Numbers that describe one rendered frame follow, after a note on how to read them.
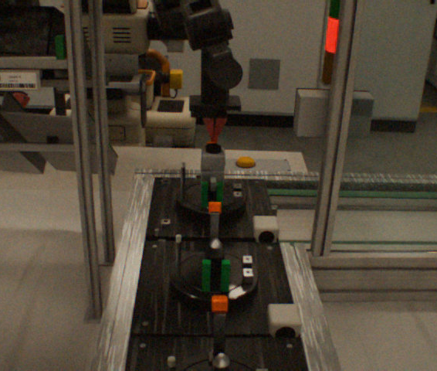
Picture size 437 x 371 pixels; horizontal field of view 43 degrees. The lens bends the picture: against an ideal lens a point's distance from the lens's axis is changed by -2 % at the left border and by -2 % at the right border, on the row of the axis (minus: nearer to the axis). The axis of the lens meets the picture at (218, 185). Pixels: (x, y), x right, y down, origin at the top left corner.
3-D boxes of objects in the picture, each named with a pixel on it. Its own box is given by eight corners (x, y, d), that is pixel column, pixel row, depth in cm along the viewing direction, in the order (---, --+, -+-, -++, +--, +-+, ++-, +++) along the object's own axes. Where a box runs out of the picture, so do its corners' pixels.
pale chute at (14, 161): (-13, 168, 118) (-8, 149, 119) (43, 174, 116) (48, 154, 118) (-87, 112, 91) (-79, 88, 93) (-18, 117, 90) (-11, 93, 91)
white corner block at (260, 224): (251, 233, 105) (252, 215, 104) (275, 233, 106) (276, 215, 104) (252, 246, 101) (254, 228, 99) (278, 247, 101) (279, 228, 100)
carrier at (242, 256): (144, 250, 99) (142, 187, 94) (279, 251, 100) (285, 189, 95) (130, 345, 78) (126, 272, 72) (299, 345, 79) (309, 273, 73)
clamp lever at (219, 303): (210, 352, 71) (211, 294, 70) (225, 352, 71) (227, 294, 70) (211, 363, 67) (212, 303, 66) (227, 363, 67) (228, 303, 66)
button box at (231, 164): (200, 179, 136) (200, 156, 133) (286, 181, 137) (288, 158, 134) (200, 192, 130) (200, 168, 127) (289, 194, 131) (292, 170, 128)
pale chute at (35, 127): (55, 170, 118) (60, 150, 120) (114, 175, 117) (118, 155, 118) (-2, 112, 92) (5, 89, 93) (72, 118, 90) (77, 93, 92)
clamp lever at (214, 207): (207, 246, 92) (208, 201, 92) (219, 246, 92) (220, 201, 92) (208, 251, 89) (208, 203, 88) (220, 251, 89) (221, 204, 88)
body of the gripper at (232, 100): (241, 114, 110) (242, 78, 106) (188, 114, 109) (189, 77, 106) (238, 103, 116) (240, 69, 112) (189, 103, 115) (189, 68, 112)
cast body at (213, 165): (201, 171, 111) (201, 139, 108) (222, 172, 111) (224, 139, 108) (201, 192, 104) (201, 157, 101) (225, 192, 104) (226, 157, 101)
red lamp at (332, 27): (322, 45, 88) (325, 15, 86) (353, 47, 88) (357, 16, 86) (328, 53, 83) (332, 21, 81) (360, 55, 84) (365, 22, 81)
